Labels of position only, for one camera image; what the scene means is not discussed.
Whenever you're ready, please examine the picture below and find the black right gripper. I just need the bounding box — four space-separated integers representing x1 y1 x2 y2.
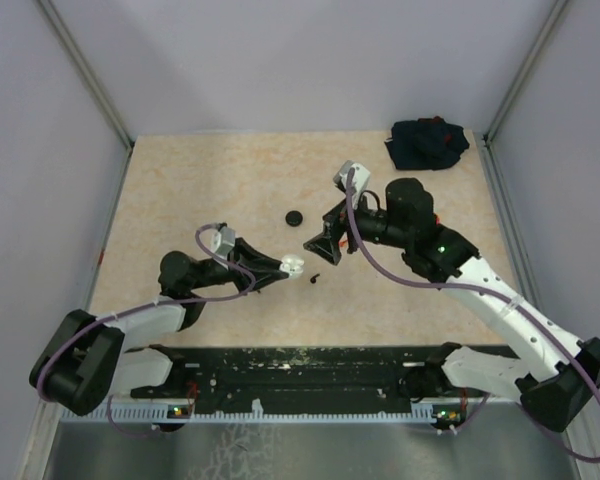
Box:
304 189 411 265

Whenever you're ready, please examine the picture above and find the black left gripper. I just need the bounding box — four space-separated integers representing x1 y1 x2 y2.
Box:
190 237 289 295

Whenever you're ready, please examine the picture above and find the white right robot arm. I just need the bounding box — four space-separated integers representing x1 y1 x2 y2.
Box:
304 173 600 433

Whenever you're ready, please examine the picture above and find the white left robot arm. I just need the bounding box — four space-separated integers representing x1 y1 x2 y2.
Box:
29 238 304 416

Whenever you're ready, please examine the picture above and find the dark crumpled cloth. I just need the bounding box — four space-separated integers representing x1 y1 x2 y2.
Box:
384 116 470 171

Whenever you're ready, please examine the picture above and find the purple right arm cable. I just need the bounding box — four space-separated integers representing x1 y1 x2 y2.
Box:
344 168 600 462

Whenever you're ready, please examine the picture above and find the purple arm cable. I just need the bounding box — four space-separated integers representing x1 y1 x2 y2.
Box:
35 223 257 401
344 168 600 462

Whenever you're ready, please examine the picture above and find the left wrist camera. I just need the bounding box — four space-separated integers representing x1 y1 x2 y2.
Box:
210 225 236 260

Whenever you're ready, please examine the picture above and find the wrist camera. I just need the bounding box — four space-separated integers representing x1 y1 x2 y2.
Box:
333 160 371 193
210 225 236 260

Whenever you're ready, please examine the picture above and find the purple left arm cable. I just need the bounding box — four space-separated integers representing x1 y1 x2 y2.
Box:
35 223 257 401

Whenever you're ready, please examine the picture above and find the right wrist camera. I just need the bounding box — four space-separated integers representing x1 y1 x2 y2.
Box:
333 160 371 193

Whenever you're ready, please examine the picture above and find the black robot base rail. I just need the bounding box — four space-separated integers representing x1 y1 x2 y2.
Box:
99 342 486 416

